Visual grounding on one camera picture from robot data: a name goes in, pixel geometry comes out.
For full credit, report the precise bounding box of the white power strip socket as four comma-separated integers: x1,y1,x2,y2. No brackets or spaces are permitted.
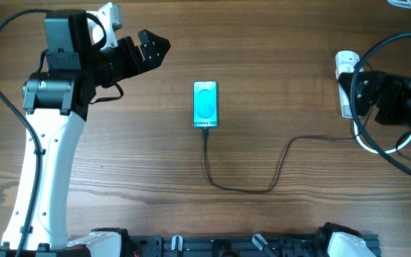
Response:
335,51,360,119

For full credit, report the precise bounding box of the blue screen smartphone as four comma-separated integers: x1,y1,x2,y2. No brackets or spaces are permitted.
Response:
193,81,218,128

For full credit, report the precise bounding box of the black USB charging cable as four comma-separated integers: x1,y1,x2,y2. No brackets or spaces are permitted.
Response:
201,60,374,195

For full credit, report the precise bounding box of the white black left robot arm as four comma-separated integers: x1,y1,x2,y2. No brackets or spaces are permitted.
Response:
0,28,171,256

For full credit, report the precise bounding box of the white power strip cord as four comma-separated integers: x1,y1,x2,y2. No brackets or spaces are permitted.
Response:
352,0,411,156

